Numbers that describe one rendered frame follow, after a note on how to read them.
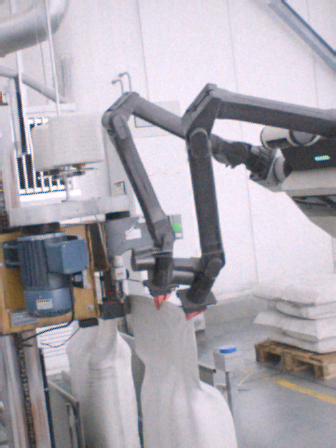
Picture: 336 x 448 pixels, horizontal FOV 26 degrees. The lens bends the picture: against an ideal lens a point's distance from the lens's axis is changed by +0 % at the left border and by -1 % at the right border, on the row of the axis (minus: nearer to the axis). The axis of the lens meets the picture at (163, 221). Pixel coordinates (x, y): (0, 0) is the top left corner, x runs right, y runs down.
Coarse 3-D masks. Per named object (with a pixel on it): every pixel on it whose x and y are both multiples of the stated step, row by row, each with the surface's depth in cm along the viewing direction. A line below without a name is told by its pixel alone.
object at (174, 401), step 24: (144, 312) 238; (168, 312) 221; (144, 336) 240; (168, 336) 223; (192, 336) 201; (144, 360) 240; (168, 360) 226; (192, 360) 203; (144, 384) 228; (168, 384) 217; (192, 384) 204; (144, 408) 226; (168, 408) 212; (192, 408) 202; (216, 408) 204; (144, 432) 230; (168, 432) 212; (192, 432) 202; (216, 432) 202
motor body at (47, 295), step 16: (32, 240) 211; (48, 240) 211; (64, 240) 217; (32, 256) 211; (32, 272) 211; (48, 272) 211; (32, 288) 213; (48, 288) 212; (64, 288) 213; (32, 304) 212; (48, 304) 211; (64, 304) 213
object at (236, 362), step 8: (216, 352) 248; (232, 352) 245; (240, 352) 246; (216, 360) 248; (224, 360) 243; (232, 360) 244; (240, 360) 246; (216, 368) 249; (224, 368) 244; (232, 368) 244; (240, 368) 246
